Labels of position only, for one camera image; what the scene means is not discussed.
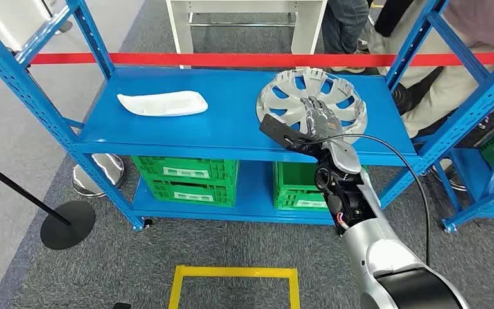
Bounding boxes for silver plastic wheel hubcap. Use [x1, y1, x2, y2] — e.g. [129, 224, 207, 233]
[255, 68, 369, 146]

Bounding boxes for blue metal shelf rack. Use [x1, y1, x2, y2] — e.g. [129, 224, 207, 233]
[0, 0, 494, 232]
[432, 119, 494, 234]

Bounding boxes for white plastic trim part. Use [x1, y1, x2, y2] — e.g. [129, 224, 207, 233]
[116, 90, 209, 118]

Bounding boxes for red barrier belt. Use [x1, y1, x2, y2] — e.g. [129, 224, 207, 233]
[30, 51, 494, 68]

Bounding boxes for yellow floor tape square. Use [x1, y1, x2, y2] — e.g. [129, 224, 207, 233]
[168, 265, 301, 309]

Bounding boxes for white table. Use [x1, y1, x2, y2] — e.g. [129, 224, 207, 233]
[165, 0, 329, 70]

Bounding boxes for person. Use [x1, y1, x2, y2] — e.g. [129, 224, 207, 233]
[321, 0, 371, 73]
[366, 0, 494, 140]

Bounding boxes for dark flat board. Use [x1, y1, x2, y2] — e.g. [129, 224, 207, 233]
[453, 91, 494, 149]

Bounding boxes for white cabinet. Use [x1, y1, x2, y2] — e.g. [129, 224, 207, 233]
[0, 0, 71, 61]

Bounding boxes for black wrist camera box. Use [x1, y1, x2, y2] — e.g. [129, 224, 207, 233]
[259, 113, 316, 155]

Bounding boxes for black stanchion post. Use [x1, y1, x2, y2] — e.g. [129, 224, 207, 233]
[0, 153, 96, 251]

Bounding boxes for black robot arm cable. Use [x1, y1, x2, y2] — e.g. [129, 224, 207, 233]
[284, 133, 432, 267]

